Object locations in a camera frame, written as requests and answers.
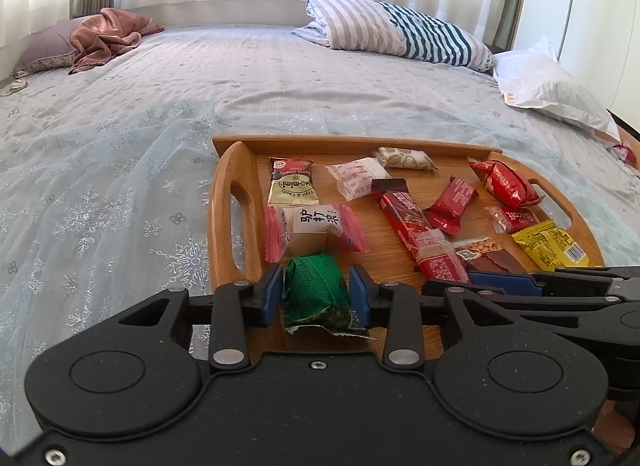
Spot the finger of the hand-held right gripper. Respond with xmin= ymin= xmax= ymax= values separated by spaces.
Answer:
xmin=422 ymin=280 xmax=623 ymax=317
xmin=467 ymin=266 xmax=640 ymax=297

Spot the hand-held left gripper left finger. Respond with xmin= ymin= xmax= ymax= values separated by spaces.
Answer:
xmin=100 ymin=263 xmax=283 ymax=373

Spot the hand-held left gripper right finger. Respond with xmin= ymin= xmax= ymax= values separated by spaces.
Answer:
xmin=349 ymin=265 xmax=546 ymax=368

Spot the brown nut bar packet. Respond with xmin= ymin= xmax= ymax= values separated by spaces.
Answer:
xmin=451 ymin=237 xmax=530 ymax=275

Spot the green snack packet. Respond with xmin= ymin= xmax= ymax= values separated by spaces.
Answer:
xmin=282 ymin=252 xmax=376 ymax=341

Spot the yellow snack packet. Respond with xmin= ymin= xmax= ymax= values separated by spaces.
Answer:
xmin=511 ymin=220 xmax=603 ymax=273

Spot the red biscuit packet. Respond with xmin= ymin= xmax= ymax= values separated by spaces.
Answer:
xmin=484 ymin=205 xmax=542 ymax=235

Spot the red white snack packet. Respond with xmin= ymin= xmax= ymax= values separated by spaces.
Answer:
xmin=414 ymin=230 xmax=472 ymax=285

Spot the pink white candy packet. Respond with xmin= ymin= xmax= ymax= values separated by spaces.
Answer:
xmin=264 ymin=202 xmax=372 ymax=263

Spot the long red bar packet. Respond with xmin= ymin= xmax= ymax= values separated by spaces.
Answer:
xmin=371 ymin=177 xmax=437 ymax=267

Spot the small red snack packet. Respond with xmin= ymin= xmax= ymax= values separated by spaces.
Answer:
xmin=424 ymin=176 xmax=480 ymax=237

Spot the red nut snack bag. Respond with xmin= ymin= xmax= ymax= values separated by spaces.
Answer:
xmin=468 ymin=158 xmax=546 ymax=211

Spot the gold red mint candy packet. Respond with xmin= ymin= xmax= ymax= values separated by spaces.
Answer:
xmin=267 ymin=157 xmax=315 ymax=207

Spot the white cake clear packet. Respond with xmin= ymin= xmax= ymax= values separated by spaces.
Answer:
xmin=324 ymin=157 xmax=392 ymax=203

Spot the wooden tray with handles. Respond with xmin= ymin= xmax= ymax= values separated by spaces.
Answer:
xmin=207 ymin=135 xmax=606 ymax=367

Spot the beige patterned snack packet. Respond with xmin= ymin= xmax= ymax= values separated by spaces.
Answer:
xmin=374 ymin=146 xmax=438 ymax=173

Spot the small red white item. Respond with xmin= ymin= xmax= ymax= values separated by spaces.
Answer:
xmin=611 ymin=142 xmax=640 ymax=170

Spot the white pillow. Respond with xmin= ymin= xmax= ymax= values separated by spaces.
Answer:
xmin=492 ymin=36 xmax=623 ymax=143

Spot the bed with pale blue cover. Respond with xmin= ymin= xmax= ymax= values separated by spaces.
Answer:
xmin=0 ymin=20 xmax=640 ymax=362

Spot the blue grey striped pillow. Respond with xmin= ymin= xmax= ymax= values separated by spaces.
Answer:
xmin=290 ymin=0 xmax=497 ymax=72

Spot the pink crumpled cloth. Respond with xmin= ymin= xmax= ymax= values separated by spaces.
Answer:
xmin=67 ymin=8 xmax=166 ymax=75

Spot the small pale item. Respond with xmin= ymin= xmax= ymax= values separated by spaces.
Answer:
xmin=0 ymin=76 xmax=30 ymax=97

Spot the purple pillow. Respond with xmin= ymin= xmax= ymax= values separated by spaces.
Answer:
xmin=10 ymin=16 xmax=96 ymax=79

